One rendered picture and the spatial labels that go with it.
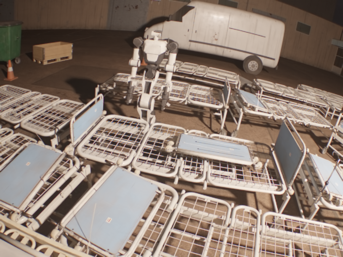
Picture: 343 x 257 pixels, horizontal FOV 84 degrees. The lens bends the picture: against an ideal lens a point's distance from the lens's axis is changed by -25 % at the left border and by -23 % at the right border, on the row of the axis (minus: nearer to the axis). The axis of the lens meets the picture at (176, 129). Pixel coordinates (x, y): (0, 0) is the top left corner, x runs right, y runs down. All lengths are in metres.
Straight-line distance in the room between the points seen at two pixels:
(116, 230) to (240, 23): 8.67
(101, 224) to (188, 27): 8.24
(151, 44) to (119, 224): 2.01
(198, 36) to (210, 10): 1.13
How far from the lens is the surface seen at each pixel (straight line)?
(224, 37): 9.22
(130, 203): 1.59
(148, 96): 2.90
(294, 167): 2.18
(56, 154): 2.08
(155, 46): 2.80
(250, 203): 2.70
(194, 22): 9.08
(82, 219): 1.47
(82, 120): 2.32
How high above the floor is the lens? 1.69
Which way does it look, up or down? 27 degrees down
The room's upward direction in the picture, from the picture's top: 9 degrees clockwise
